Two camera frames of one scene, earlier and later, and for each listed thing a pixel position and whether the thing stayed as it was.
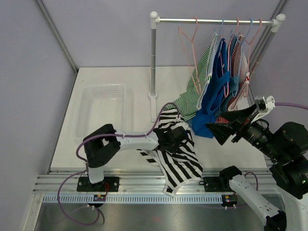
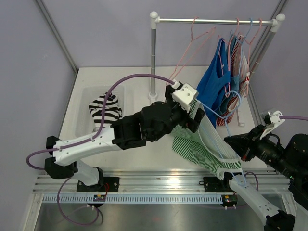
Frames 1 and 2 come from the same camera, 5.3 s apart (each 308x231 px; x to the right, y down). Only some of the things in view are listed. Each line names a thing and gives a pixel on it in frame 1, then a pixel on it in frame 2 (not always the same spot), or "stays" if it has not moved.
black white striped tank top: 175,168 -> 113,111
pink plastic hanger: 249,46 stays
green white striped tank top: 186,105 -> 208,145
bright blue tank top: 218,80 stays
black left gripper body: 173,147 -> 181,114
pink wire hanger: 191,40 -> 192,39
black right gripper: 222,131 -> 246,144
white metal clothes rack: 275,24 stays
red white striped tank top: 239,67 stays
